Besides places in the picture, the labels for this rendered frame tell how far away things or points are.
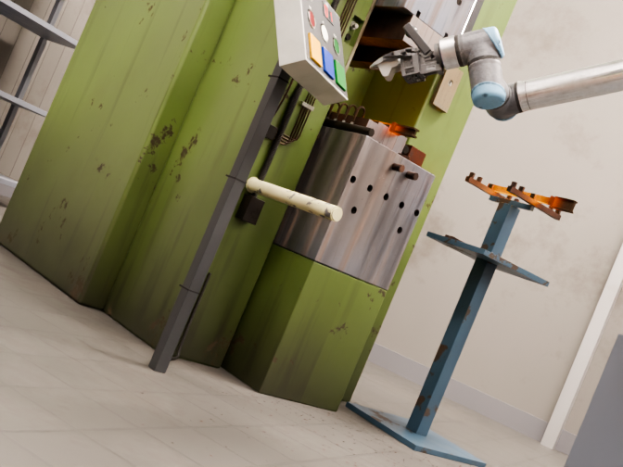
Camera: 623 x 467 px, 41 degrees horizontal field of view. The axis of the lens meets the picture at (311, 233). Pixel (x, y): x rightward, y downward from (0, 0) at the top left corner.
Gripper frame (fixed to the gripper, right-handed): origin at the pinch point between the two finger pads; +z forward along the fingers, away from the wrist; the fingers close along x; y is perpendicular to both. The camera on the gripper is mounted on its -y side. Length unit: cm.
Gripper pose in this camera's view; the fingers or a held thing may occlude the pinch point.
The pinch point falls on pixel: (374, 64)
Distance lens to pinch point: 250.1
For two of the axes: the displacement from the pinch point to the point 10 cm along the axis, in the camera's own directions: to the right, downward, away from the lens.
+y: 0.9, 9.7, -2.2
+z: -9.2, 1.6, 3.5
